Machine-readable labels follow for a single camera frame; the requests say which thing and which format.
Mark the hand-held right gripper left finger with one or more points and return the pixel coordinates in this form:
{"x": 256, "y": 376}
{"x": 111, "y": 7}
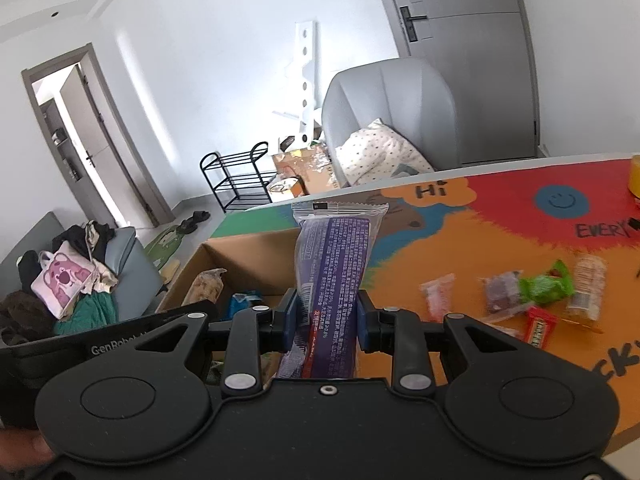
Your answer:
{"x": 290, "y": 317}

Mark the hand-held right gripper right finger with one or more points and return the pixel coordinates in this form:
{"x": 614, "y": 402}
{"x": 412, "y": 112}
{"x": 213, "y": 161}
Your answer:
{"x": 364, "y": 321}

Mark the blue snack packet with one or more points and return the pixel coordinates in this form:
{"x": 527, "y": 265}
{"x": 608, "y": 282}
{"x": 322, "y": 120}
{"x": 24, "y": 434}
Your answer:
{"x": 247, "y": 305}

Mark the long purple snack packet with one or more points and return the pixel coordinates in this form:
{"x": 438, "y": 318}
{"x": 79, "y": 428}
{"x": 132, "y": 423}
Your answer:
{"x": 335, "y": 260}

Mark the cardboard box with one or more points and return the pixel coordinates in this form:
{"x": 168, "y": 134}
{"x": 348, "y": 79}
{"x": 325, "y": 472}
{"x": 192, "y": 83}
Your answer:
{"x": 260, "y": 255}

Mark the pale pastry packet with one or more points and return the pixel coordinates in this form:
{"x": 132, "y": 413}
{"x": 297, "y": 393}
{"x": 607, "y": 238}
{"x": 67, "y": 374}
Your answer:
{"x": 207, "y": 285}

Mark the dark purple snack packet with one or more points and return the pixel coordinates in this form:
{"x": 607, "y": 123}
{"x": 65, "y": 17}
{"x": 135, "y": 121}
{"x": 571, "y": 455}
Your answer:
{"x": 500, "y": 290}

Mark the red candy packet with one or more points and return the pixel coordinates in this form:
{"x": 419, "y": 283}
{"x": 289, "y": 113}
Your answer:
{"x": 541, "y": 327}

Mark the green snack packet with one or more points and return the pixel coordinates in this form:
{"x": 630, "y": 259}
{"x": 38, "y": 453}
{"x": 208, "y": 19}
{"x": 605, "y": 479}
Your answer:
{"x": 545, "y": 285}

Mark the rice cracker packet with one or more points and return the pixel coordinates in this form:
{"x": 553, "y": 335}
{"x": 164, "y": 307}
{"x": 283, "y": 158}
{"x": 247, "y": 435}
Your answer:
{"x": 587, "y": 285}

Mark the person's left hand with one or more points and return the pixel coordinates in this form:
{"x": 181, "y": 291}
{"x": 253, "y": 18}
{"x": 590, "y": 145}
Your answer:
{"x": 20, "y": 449}

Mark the green cloth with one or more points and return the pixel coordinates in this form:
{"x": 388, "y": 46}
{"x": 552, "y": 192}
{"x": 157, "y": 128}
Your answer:
{"x": 92, "y": 312}

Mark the dark brown cloth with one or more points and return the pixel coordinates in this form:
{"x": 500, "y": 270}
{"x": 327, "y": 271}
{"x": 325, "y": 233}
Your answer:
{"x": 22, "y": 315}

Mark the pink cartoon tote bag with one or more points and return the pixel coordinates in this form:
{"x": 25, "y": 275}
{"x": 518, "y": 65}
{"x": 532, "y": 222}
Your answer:
{"x": 62, "y": 277}

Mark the grey sofa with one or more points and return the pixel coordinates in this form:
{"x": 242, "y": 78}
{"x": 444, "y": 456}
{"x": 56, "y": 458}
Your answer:
{"x": 132, "y": 270}

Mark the black clothes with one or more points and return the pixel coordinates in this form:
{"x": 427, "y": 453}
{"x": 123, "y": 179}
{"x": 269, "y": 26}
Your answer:
{"x": 75, "y": 237}

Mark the white bucket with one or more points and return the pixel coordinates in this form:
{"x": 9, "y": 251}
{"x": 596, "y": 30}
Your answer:
{"x": 282, "y": 187}

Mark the black slipper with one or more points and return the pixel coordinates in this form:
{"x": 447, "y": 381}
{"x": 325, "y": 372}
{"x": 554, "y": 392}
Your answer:
{"x": 201, "y": 216}
{"x": 185, "y": 226}

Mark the green floor mat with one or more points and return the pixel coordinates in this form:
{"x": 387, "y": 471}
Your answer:
{"x": 165, "y": 245}

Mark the black shoe rack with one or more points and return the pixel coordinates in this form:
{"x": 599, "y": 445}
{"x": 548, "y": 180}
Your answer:
{"x": 235, "y": 180}

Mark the taped brown carton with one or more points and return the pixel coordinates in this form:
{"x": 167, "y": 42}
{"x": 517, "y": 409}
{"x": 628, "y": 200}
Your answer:
{"x": 315, "y": 170}

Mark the colourful cartoon table mat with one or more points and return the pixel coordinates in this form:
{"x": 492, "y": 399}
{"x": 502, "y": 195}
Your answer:
{"x": 490, "y": 240}

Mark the white dotted pillow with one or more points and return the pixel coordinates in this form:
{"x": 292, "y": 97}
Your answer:
{"x": 380, "y": 152}

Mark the open grey door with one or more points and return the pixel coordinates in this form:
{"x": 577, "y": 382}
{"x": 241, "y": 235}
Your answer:
{"x": 102, "y": 132}

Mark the grey armchair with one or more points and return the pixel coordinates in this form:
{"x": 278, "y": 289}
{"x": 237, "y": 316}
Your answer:
{"x": 395, "y": 90}

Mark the white foam board with holes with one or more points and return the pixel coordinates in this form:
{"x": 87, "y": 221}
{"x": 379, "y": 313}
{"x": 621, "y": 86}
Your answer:
{"x": 306, "y": 70}

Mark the yellow tape roll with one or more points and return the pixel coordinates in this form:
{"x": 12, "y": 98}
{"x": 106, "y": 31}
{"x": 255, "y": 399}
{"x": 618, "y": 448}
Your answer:
{"x": 635, "y": 175}

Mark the grey doorway frame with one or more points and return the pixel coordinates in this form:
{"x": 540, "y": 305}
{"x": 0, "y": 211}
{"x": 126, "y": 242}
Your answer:
{"x": 55, "y": 60}

